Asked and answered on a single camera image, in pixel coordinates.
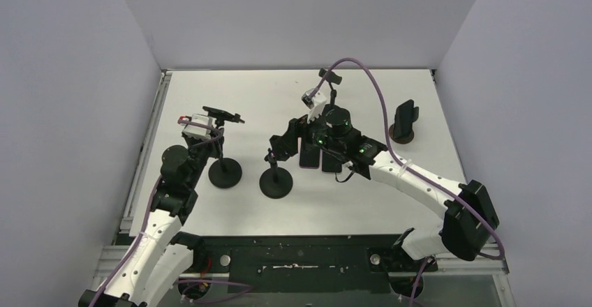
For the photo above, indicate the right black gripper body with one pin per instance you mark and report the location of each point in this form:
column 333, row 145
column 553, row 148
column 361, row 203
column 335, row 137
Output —
column 296, row 134

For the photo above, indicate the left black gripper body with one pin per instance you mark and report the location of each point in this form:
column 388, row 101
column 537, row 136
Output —
column 204, row 150

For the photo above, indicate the black round-base phone stand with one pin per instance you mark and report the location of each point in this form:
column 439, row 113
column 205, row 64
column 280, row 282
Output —
column 332, row 79

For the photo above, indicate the purple-edged black smartphone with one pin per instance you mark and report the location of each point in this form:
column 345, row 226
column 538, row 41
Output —
column 309, row 156

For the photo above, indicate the black smartphone white edge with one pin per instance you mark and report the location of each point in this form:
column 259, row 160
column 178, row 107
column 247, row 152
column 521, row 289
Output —
column 330, row 164

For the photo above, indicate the tall black tripod phone stand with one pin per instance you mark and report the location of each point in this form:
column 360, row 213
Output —
column 224, row 172

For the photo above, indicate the dark blue-edged smartphone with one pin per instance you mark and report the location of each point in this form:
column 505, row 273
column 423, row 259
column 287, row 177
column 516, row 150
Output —
column 406, row 114

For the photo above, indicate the black phone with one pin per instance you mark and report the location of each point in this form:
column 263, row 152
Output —
column 222, row 116

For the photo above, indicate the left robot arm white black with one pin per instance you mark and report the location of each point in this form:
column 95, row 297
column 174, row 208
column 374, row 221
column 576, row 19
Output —
column 156, row 258

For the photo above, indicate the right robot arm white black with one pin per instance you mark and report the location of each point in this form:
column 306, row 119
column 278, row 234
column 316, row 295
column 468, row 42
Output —
column 468, row 218

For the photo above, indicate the brown wooden round phone stand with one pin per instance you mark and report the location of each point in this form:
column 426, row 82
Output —
column 400, row 137

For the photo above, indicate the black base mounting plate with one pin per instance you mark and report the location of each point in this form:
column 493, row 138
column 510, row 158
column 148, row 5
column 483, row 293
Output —
column 303, row 264

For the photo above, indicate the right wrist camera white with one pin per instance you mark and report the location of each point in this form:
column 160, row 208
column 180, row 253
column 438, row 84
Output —
column 316, row 101

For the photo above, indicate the aluminium frame rail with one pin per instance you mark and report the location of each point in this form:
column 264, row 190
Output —
column 122, row 235

